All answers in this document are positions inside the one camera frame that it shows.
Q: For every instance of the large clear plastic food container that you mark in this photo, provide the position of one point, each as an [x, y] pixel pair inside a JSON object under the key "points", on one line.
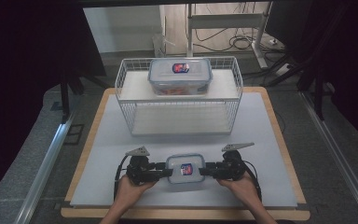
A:
{"points": [[180, 77]]}

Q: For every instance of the person's left hand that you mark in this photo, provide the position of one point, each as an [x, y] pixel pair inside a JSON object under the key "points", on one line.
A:
{"points": [[132, 193]]}

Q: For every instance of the pale grey table mat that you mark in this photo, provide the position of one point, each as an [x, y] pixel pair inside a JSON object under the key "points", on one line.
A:
{"points": [[180, 144]]}

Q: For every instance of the aluminium rail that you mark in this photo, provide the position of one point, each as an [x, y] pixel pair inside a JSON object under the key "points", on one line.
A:
{"points": [[43, 171], [338, 149]]}

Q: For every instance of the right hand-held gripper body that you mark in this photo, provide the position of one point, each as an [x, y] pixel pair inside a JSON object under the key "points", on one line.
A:
{"points": [[231, 168]]}

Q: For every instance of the small clear plastic food container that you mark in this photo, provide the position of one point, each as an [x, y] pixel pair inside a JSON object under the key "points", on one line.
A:
{"points": [[185, 169]]}

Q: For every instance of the white metal desk frame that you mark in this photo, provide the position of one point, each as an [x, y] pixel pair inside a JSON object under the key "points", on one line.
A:
{"points": [[227, 21]]}

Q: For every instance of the wooden board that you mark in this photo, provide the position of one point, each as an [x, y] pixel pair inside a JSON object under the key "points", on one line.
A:
{"points": [[84, 146]]}

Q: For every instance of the black stand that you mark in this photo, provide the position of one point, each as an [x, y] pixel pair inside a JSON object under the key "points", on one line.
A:
{"points": [[66, 93]]}

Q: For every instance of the white power strip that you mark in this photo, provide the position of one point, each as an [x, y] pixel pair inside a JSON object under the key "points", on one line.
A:
{"points": [[282, 70]]}

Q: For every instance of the black curtain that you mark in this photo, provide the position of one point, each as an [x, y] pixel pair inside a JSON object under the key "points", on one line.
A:
{"points": [[28, 62], [338, 56]]}

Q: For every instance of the person's right hand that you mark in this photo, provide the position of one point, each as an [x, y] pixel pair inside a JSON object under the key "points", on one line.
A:
{"points": [[242, 188]]}

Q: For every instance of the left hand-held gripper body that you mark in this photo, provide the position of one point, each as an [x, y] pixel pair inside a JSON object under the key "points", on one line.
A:
{"points": [[138, 169]]}

